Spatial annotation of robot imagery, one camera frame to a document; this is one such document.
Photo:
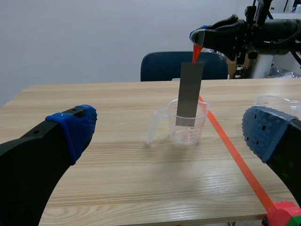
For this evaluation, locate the toy brick block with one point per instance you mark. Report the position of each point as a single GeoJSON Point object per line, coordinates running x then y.
{"type": "Point", "coordinates": [282, 214]}

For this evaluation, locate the grey metal plate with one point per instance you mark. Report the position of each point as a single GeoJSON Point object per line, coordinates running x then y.
{"type": "Point", "coordinates": [189, 94]}

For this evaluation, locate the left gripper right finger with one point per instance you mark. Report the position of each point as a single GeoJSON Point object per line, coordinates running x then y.
{"type": "Point", "coordinates": [270, 136]}

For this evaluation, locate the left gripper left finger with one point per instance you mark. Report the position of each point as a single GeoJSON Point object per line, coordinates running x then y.
{"type": "Point", "coordinates": [30, 164]}

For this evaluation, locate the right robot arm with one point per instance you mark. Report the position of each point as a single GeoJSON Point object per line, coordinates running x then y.
{"type": "Point", "coordinates": [279, 35]}

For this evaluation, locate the dark blue chair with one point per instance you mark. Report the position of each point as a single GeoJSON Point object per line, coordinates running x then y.
{"type": "Point", "coordinates": [162, 68]}

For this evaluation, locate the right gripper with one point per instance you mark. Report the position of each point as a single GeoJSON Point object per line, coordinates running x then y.
{"type": "Point", "coordinates": [245, 35]}

